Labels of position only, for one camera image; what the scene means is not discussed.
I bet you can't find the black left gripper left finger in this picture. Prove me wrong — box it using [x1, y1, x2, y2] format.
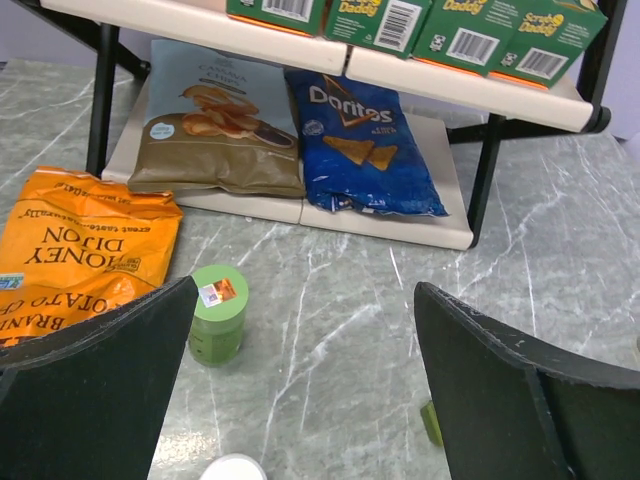
[1, 276, 198, 479]

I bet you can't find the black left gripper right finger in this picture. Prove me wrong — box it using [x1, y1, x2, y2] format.
[414, 282, 639, 479]

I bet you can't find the green lidded jar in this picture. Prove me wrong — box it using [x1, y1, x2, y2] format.
[188, 264, 249, 367]

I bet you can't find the white capped pill bottle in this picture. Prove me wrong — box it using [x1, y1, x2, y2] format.
[199, 454, 267, 480]

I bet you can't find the orange honey dijon chip bag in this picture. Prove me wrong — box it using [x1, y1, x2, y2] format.
[1, 167, 183, 348]

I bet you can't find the blue Doritos bag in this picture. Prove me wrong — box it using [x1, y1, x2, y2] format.
[285, 70, 448, 217]

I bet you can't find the cassava chips bag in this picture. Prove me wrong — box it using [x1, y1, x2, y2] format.
[128, 39, 305, 198]

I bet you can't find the beige black shelf rack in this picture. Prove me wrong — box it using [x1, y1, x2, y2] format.
[23, 1, 626, 250]

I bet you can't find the green scrub daddy box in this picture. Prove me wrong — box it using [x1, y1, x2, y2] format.
[324, 0, 432, 59]
[412, 0, 531, 77]
[226, 0, 327, 37]
[490, 0, 608, 89]

